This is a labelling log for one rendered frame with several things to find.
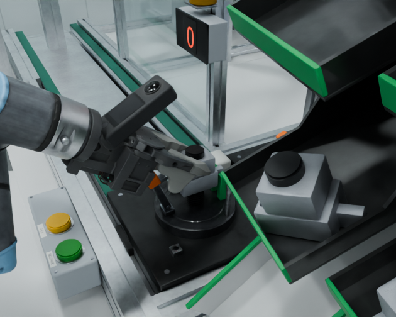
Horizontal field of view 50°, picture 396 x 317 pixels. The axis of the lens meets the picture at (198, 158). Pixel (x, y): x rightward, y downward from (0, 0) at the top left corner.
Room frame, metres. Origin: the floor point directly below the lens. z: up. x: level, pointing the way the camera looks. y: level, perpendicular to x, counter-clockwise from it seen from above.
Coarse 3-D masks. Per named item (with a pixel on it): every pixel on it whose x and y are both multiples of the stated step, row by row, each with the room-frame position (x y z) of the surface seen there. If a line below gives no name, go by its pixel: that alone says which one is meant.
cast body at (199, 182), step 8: (184, 152) 0.55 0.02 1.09; (192, 152) 0.54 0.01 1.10; (200, 152) 0.54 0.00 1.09; (208, 152) 0.55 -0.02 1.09; (200, 160) 0.53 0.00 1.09; (208, 160) 0.53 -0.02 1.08; (216, 168) 0.57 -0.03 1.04; (200, 176) 0.53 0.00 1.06; (208, 176) 0.53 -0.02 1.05; (216, 176) 0.54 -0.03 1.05; (192, 184) 0.52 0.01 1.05; (200, 184) 0.53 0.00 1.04; (208, 184) 0.53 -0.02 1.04; (216, 184) 0.54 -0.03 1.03; (184, 192) 0.51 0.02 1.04; (192, 192) 0.52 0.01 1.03
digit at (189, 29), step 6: (186, 18) 0.77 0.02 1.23; (186, 24) 0.77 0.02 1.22; (192, 24) 0.75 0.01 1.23; (186, 30) 0.77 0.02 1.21; (192, 30) 0.75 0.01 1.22; (186, 36) 0.77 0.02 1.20; (192, 36) 0.75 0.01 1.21; (186, 42) 0.77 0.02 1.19; (192, 42) 0.75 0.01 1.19; (192, 48) 0.75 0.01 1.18
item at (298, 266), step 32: (352, 96) 0.37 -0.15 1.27; (320, 128) 0.37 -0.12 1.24; (352, 128) 0.36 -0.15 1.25; (384, 128) 0.34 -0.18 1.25; (256, 160) 0.34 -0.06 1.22; (352, 160) 0.32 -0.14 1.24; (384, 160) 0.30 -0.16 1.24; (352, 192) 0.28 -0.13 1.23; (384, 192) 0.27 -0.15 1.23; (256, 224) 0.26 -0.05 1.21; (352, 224) 0.23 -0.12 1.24; (384, 224) 0.24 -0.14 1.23; (288, 256) 0.24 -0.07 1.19; (320, 256) 0.22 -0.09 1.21
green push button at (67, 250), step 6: (66, 240) 0.47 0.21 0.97; (72, 240) 0.47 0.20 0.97; (78, 240) 0.48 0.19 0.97; (60, 246) 0.46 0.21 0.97; (66, 246) 0.46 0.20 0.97; (72, 246) 0.46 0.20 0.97; (78, 246) 0.46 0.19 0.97; (60, 252) 0.45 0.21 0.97; (66, 252) 0.45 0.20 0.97; (72, 252) 0.45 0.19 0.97; (78, 252) 0.45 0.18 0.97; (60, 258) 0.44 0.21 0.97; (66, 258) 0.44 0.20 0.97; (72, 258) 0.44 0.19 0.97
